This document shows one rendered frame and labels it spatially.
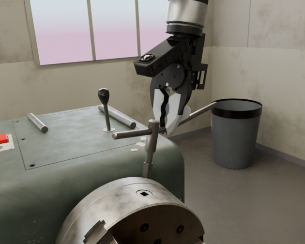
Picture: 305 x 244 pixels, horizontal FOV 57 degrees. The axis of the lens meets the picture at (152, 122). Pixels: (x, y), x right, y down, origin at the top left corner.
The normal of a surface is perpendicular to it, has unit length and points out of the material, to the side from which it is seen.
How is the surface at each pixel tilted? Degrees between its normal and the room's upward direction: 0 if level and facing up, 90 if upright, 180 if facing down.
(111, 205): 16
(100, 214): 24
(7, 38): 90
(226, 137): 95
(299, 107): 90
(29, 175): 0
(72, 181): 48
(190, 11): 85
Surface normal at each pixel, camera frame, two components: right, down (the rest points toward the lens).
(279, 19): -0.85, 0.19
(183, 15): -0.18, 0.20
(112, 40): 0.53, 0.25
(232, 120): -0.42, 0.37
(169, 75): -0.66, 0.09
